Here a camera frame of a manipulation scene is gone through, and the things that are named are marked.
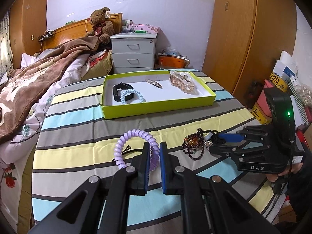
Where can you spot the wooden headboard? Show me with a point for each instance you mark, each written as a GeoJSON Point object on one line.
{"type": "Point", "coordinates": [70, 31]}

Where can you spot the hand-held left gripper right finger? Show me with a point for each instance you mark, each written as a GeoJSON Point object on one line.
{"type": "Point", "coordinates": [163, 173]}

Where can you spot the striped cloth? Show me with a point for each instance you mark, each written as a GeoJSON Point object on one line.
{"type": "Point", "coordinates": [80, 139]}

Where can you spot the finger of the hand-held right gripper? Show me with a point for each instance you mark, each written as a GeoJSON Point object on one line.
{"type": "Point", "coordinates": [229, 137]}
{"type": "Point", "coordinates": [229, 150]}

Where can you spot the small bottles on nightstand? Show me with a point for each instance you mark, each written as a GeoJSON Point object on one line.
{"type": "Point", "coordinates": [129, 26]}

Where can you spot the dotted curtain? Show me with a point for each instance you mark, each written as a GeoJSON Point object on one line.
{"type": "Point", "coordinates": [4, 43]}

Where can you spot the lime green cardboard box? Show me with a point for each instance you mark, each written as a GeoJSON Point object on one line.
{"type": "Point", "coordinates": [160, 97]}

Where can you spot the person's right hand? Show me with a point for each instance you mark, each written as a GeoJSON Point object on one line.
{"type": "Point", "coordinates": [296, 168]}

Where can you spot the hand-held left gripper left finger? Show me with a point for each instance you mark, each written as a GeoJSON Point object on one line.
{"type": "Point", "coordinates": [146, 173]}

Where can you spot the orange basin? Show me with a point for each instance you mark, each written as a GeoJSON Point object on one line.
{"type": "Point", "coordinates": [171, 62]}

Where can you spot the white printed duvet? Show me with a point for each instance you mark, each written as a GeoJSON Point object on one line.
{"type": "Point", "coordinates": [14, 156]}

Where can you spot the yellow printed box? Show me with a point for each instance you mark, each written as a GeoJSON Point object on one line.
{"type": "Point", "coordinates": [262, 114]}

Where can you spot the brown fleece blanket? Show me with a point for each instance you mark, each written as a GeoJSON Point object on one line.
{"type": "Point", "coordinates": [36, 82]}

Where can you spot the brown teddy bear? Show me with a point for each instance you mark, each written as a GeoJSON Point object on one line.
{"type": "Point", "coordinates": [100, 24]}

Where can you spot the person's right forearm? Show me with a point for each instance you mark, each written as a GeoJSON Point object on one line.
{"type": "Point", "coordinates": [302, 195]}

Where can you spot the yellow pillow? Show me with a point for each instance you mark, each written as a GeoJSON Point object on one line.
{"type": "Point", "coordinates": [100, 65]}

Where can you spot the gold hair barrette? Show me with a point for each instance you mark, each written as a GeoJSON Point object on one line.
{"type": "Point", "coordinates": [154, 83]}

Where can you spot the translucent hair claw clip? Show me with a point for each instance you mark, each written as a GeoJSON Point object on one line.
{"type": "Point", "coordinates": [181, 81]}

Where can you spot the pink floral box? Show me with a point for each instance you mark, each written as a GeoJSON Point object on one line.
{"type": "Point", "coordinates": [150, 28]}

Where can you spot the black wristband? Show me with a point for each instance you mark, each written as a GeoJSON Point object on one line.
{"type": "Point", "coordinates": [116, 93]}

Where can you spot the grey nightstand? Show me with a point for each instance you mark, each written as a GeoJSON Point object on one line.
{"type": "Point", "coordinates": [132, 51]}

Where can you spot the pink plastic bin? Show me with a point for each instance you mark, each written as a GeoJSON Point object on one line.
{"type": "Point", "coordinates": [264, 102]}

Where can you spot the paper shopping bags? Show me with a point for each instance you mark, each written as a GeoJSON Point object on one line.
{"type": "Point", "coordinates": [292, 78]}

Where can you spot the large wooden wardrobe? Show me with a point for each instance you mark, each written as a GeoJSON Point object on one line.
{"type": "Point", "coordinates": [238, 34]}

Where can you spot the narrow wooden wardrobe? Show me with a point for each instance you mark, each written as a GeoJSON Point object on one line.
{"type": "Point", "coordinates": [26, 17]}

